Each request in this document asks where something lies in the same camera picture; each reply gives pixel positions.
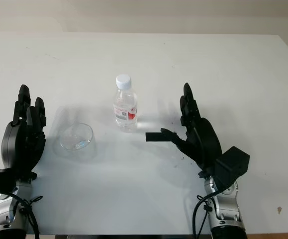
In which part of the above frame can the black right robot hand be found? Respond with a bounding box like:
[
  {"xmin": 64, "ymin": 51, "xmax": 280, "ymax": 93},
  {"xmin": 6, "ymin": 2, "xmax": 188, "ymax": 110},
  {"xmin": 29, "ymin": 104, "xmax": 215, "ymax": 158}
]
[{"xmin": 145, "ymin": 82, "xmax": 221, "ymax": 179}]

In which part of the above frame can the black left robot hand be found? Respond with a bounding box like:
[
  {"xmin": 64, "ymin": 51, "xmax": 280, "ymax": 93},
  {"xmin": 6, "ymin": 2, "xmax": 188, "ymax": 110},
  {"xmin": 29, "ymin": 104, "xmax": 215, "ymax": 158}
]
[{"xmin": 0, "ymin": 84, "xmax": 47, "ymax": 182}]

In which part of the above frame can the clear plastic water bottle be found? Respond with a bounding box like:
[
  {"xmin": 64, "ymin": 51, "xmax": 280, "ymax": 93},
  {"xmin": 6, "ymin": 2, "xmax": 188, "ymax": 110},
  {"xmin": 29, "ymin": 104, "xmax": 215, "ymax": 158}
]
[{"xmin": 112, "ymin": 74, "xmax": 139, "ymax": 132}]

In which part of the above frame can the clear glass cup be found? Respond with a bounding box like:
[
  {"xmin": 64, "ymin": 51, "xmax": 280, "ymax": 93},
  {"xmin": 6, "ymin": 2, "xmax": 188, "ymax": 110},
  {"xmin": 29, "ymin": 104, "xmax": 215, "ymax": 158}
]
[{"xmin": 54, "ymin": 121, "xmax": 97, "ymax": 160}]

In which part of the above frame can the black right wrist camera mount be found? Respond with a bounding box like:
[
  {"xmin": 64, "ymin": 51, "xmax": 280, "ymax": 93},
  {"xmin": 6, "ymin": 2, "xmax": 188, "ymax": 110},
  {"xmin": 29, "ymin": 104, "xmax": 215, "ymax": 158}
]
[{"xmin": 214, "ymin": 146, "xmax": 251, "ymax": 188}]

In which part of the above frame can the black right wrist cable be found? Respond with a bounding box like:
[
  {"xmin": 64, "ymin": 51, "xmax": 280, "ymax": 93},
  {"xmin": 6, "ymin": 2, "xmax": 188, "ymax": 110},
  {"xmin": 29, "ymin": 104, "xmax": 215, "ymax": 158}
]
[{"xmin": 192, "ymin": 194, "xmax": 216, "ymax": 237}]

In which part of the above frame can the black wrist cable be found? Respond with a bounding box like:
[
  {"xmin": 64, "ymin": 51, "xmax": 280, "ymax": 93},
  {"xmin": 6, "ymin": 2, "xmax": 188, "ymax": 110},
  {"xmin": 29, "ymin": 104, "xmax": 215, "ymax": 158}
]
[
  {"xmin": 0, "ymin": 188, "xmax": 44, "ymax": 237},
  {"xmin": 192, "ymin": 194, "xmax": 216, "ymax": 237}
]

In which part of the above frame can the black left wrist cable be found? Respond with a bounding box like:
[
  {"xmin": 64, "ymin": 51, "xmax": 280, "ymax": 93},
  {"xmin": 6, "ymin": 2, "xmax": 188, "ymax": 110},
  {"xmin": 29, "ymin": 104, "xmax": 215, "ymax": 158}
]
[{"xmin": 0, "ymin": 188, "xmax": 44, "ymax": 237}]

